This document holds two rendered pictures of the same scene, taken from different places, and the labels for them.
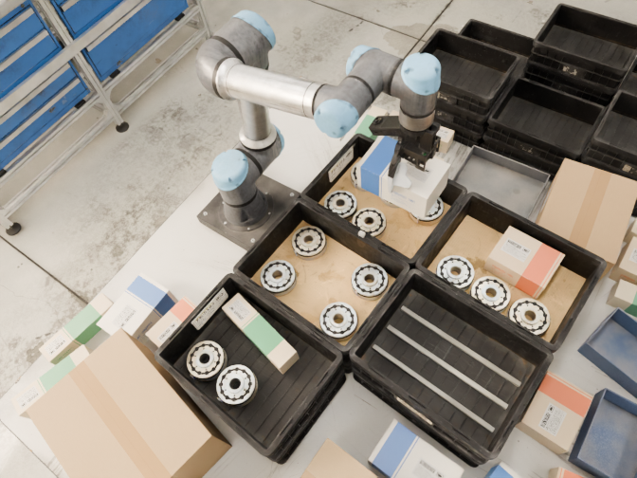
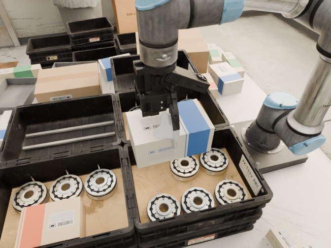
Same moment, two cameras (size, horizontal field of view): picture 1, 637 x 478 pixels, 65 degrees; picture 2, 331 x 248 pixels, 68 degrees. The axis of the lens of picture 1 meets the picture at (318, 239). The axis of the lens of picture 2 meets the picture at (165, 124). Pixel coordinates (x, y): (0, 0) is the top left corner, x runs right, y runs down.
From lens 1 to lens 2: 129 cm
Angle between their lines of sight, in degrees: 64
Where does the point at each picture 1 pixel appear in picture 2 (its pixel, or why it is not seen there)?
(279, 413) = (127, 83)
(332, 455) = (91, 82)
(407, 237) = (154, 183)
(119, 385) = (183, 45)
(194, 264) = (241, 109)
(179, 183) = not seen: outside the picture
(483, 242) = (99, 229)
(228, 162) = (283, 98)
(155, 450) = not seen: hidden behind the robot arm
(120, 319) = (222, 67)
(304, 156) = (302, 205)
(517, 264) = (53, 208)
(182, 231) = not seen: hidden behind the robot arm
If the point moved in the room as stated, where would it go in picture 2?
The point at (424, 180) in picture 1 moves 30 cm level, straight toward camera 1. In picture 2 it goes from (141, 120) to (87, 71)
